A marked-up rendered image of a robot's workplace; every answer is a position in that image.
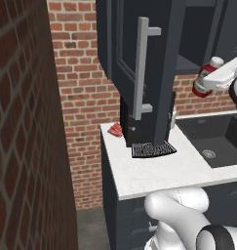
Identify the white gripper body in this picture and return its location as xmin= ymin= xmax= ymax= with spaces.
xmin=202 ymin=62 xmax=237 ymax=92

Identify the red condiment bottle white cap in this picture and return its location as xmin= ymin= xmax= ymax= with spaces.
xmin=191 ymin=56 xmax=225 ymax=99

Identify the dark navy cabinet door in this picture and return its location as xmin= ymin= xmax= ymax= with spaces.
xmin=111 ymin=0 xmax=186 ymax=148

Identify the dark navy base cabinet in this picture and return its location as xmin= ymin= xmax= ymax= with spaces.
xmin=100 ymin=130 xmax=237 ymax=250

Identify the black sink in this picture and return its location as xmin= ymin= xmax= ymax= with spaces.
xmin=175 ymin=111 xmax=237 ymax=170

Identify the black coffee machine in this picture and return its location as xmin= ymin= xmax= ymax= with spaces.
xmin=119 ymin=91 xmax=178 ymax=159

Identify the red food piece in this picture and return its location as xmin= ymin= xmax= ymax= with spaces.
xmin=107 ymin=121 xmax=124 ymax=138

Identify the dark navy wall cabinet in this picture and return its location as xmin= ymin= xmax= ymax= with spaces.
xmin=96 ymin=0 xmax=237 ymax=81

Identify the grey bar door handle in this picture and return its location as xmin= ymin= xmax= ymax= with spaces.
xmin=132 ymin=17 xmax=163 ymax=122

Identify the small grey cabinet handle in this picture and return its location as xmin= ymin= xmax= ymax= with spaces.
xmin=147 ymin=222 xmax=159 ymax=233

